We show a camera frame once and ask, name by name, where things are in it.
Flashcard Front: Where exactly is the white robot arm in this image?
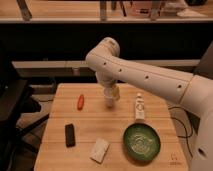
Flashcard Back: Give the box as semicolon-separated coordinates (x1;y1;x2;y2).
85;37;213;171

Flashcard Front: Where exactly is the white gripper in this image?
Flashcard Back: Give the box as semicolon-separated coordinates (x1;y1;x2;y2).
95;72;120;100

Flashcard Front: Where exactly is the green bowl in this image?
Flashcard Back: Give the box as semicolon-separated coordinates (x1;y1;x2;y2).
123;123;161;162

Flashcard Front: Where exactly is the black office chair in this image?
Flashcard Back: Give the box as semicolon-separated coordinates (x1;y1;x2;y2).
0;44;49;171

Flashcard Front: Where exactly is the white sponge block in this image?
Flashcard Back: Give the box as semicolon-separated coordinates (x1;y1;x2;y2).
90;138;109;164

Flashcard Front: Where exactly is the grey cabinet at right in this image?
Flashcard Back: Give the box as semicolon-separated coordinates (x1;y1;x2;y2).
194;41;213;79

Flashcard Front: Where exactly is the white squeeze tube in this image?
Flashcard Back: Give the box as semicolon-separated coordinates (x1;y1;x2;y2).
134;93;145;120

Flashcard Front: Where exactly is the translucent plastic cup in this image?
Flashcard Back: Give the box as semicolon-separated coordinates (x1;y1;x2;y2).
104;88;115;108

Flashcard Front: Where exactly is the black cable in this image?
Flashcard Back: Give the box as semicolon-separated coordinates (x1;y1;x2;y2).
168;105;195;158

